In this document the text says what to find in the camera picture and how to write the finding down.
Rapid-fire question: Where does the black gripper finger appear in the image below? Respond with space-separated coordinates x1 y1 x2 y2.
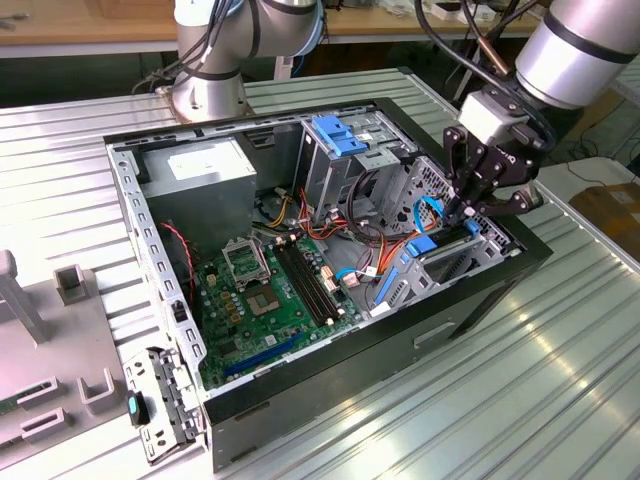
462 182 545 221
443 125 487 226

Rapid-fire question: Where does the blue data wire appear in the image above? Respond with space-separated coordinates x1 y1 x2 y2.
413 194 452 236

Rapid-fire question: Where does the perforated metal disk bay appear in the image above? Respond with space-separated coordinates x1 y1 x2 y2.
367 154 521 319

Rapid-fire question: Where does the white low table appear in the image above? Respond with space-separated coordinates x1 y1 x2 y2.
534 154 640 211

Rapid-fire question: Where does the brown cardboard box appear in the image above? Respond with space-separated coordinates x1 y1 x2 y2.
569 182 640 256

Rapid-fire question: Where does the blue plastic drive latch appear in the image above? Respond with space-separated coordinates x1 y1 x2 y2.
310 114 369 157

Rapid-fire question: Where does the silver drive cage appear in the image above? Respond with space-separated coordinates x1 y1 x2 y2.
294 110 419 224

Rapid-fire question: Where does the black RAM slot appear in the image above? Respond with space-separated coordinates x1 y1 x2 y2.
272 238 331 327
285 234 346 321

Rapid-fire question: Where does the metal socket cover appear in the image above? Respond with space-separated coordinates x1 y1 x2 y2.
221 238 274 289

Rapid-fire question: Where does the CPU socket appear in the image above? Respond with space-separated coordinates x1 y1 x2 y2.
242 284 281 319

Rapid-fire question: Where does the green motherboard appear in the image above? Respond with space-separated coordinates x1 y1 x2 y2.
192 234 364 391

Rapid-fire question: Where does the black open PC case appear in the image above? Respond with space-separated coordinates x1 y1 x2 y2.
102 96 555 474

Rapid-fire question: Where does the grey power supply unit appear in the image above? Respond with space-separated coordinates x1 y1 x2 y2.
139 137 259 261

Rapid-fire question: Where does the blue expansion slot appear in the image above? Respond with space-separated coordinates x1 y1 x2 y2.
222 332 305 379

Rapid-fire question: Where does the black case fan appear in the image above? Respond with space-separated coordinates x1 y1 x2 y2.
158 222 204 326

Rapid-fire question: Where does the wooden desk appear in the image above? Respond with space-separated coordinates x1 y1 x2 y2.
0 0 546 59

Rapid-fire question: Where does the grey parts rack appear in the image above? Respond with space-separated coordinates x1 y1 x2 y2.
0 249 126 446

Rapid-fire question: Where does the green RAM stick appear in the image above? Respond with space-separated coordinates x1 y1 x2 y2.
0 384 51 416

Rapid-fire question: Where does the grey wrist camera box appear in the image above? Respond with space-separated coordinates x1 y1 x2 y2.
457 88 531 146

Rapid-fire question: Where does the black wire loop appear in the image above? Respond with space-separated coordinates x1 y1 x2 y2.
346 164 406 251

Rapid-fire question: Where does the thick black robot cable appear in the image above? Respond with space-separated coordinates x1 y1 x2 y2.
413 0 556 151

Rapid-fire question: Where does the metal frame table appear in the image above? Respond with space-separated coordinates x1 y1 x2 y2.
614 64 640 101

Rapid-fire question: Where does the red and black wire bundle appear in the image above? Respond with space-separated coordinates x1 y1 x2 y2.
294 187 351 246

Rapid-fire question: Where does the yellow and black wire bundle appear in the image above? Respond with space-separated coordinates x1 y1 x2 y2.
254 187 301 231

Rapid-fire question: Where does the thin black cable bundle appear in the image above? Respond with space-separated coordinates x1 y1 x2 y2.
132 0 236 94

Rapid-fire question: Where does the round black tool blue ring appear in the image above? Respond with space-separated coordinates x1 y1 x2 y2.
127 391 151 427

